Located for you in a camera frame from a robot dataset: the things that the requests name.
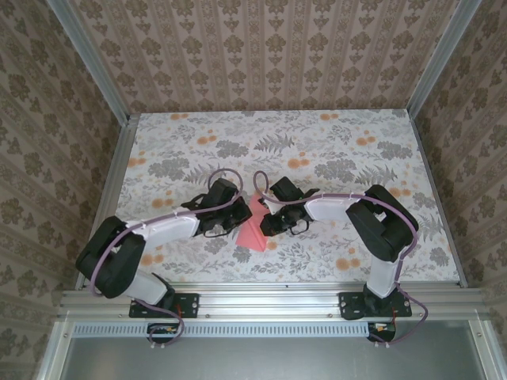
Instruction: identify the pink cloth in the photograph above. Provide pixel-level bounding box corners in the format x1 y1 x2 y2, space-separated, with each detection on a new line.
234 192 274 253

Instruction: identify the aluminium mounting beam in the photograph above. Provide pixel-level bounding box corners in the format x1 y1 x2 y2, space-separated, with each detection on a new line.
57 283 490 320

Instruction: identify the floral patterned table cover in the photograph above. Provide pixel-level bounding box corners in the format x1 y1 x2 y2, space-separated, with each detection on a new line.
97 112 463 284

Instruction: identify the grey metal panel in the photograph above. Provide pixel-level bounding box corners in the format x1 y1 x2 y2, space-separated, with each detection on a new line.
37 320 502 380

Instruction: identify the thin black left gripper cable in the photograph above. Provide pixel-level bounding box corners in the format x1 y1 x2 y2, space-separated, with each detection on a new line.
203 224 231 239

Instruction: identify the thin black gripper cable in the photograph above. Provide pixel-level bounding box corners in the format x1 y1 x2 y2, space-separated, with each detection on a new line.
288 218 313 238
203 224 231 239

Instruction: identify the thin black right gripper cable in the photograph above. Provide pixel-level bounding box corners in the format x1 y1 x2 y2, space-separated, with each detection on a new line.
288 218 313 238

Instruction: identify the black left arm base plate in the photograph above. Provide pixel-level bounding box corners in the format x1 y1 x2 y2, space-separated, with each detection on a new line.
129 291 200 320

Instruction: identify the grey slotted cable duct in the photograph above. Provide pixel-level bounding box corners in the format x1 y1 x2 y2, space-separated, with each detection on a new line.
73 322 372 337

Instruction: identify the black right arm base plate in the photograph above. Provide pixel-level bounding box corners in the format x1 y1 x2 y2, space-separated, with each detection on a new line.
338 291 413 321

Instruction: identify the aluminium left table rail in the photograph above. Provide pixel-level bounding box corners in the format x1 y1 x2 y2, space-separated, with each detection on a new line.
74 114 139 290

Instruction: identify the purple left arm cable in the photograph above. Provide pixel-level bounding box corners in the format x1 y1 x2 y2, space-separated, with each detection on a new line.
90 168 243 352

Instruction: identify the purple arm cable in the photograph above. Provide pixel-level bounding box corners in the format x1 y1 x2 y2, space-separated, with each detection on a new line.
253 170 432 344
90 168 243 352

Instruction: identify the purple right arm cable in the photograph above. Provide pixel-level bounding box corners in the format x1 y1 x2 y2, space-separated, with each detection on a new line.
253 170 432 344

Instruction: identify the aluminium left frame post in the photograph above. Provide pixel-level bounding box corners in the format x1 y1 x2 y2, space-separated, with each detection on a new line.
49 0 134 126

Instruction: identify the aluminium frame post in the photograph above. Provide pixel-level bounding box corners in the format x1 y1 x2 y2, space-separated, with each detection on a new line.
406 0 484 120
49 0 134 126

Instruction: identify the aluminium right frame post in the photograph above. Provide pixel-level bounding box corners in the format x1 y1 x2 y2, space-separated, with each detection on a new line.
406 0 484 120

